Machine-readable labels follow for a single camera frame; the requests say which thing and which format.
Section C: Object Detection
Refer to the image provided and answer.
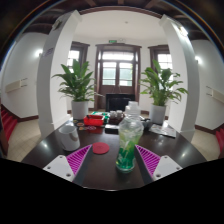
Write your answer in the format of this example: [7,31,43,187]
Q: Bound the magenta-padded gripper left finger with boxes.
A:
[42,143,95,188]

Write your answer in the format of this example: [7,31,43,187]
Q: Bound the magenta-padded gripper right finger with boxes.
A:
[133,143,184,187]

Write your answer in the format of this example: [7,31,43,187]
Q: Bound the clear plastic bottle green drink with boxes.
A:
[115,100,145,174]

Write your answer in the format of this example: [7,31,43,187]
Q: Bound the white mug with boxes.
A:
[58,124,82,153]

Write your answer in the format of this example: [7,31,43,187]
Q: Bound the flat round red coaster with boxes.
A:
[91,142,111,156]

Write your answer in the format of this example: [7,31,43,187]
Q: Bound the printed paper brochure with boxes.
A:
[148,122,178,139]

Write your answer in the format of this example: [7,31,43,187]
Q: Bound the grey headphones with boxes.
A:
[141,118,154,131]

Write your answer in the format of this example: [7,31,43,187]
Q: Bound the red box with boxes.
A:
[83,114,106,127]

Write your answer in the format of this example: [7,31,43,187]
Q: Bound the black flat case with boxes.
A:
[104,124,120,135]

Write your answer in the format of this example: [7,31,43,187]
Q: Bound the leafy plant in white pot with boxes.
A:
[51,59,104,120]
[139,59,189,125]

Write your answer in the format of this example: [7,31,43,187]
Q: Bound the green flat package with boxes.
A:
[99,111,111,121]

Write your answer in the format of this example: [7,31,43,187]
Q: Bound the brown tea set box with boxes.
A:
[109,109,125,125]

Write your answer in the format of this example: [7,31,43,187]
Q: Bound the brown glazed double door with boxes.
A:
[94,43,142,111]

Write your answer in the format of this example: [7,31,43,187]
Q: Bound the red carpeted staircase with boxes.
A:
[0,106,18,143]

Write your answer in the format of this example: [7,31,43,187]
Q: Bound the brown framed window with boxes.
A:
[148,44,174,81]
[66,41,90,78]

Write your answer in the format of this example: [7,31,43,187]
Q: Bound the white wall rail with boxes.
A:
[4,77,29,94]
[205,85,224,104]

